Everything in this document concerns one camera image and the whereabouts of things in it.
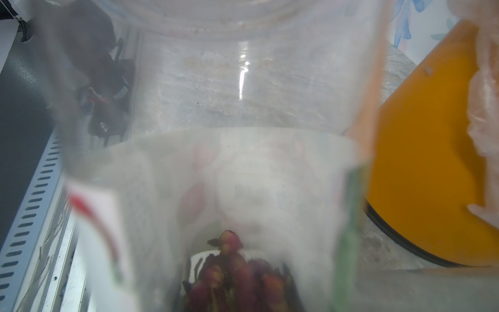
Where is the orange trash bin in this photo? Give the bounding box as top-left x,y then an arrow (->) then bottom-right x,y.
367,21 -> 498,267

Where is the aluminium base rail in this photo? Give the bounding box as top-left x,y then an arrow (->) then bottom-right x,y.
1,131 -> 89,311

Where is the white-lidded flower tea jar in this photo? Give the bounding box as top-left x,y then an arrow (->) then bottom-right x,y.
33,1 -> 389,311

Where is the clear plastic bin liner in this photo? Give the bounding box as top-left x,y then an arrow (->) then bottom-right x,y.
447,1 -> 498,228

